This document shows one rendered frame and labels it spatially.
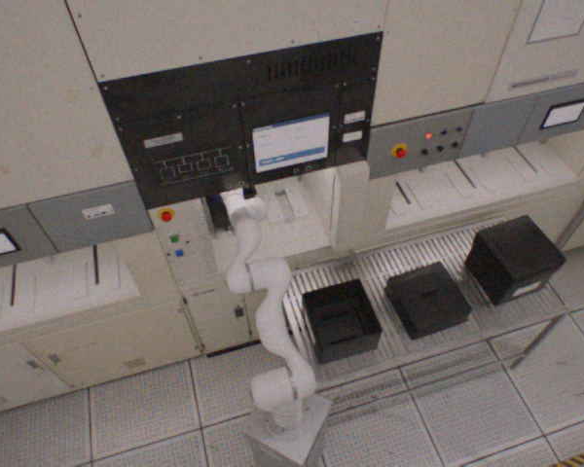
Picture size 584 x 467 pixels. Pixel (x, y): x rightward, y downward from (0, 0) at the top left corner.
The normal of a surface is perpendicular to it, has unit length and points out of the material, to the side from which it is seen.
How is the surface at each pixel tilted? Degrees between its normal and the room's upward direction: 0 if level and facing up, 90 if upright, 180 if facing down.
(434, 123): 90
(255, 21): 92
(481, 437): 0
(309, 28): 93
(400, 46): 90
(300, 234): 0
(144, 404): 0
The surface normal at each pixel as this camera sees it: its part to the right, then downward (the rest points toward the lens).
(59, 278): -0.01, -0.61
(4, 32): 0.29, 0.76
